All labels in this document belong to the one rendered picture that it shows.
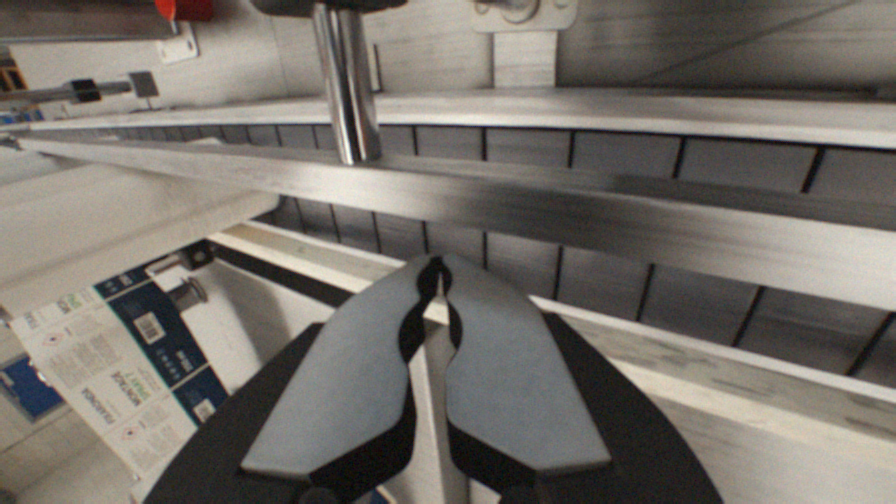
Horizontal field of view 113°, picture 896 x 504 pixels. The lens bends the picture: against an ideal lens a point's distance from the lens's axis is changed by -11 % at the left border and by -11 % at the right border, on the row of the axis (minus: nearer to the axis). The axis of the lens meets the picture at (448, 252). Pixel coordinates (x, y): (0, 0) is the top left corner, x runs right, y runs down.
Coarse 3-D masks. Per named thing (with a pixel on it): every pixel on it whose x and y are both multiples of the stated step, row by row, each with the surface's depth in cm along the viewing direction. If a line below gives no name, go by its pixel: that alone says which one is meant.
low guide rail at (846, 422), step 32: (288, 256) 22; (320, 256) 21; (352, 256) 21; (352, 288) 19; (576, 320) 15; (608, 352) 13; (640, 352) 13; (672, 352) 13; (704, 352) 12; (640, 384) 12; (672, 384) 12; (704, 384) 11; (736, 384) 11; (768, 384) 11; (800, 384) 11; (736, 416) 11; (768, 416) 10; (800, 416) 10; (832, 416) 10; (864, 416) 9; (832, 448) 10; (864, 448) 9
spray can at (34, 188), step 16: (224, 144) 26; (48, 176) 18; (64, 176) 18; (80, 176) 19; (96, 176) 19; (112, 176) 20; (0, 192) 16; (16, 192) 17; (32, 192) 17; (48, 192) 17
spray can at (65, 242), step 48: (96, 192) 16; (144, 192) 18; (192, 192) 19; (240, 192) 22; (0, 240) 13; (48, 240) 14; (96, 240) 16; (144, 240) 18; (192, 240) 21; (0, 288) 13; (48, 288) 15
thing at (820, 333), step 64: (128, 128) 36; (192, 128) 28; (256, 128) 23; (320, 128) 20; (384, 128) 18; (448, 128) 16; (512, 128) 14; (832, 192) 10; (384, 256) 22; (512, 256) 17; (576, 256) 15; (640, 320) 15; (704, 320) 13; (768, 320) 12; (832, 320) 11
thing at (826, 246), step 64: (320, 192) 10; (384, 192) 8; (448, 192) 7; (512, 192) 6; (576, 192) 6; (640, 192) 5; (704, 192) 5; (768, 192) 5; (640, 256) 6; (704, 256) 5; (768, 256) 5; (832, 256) 4
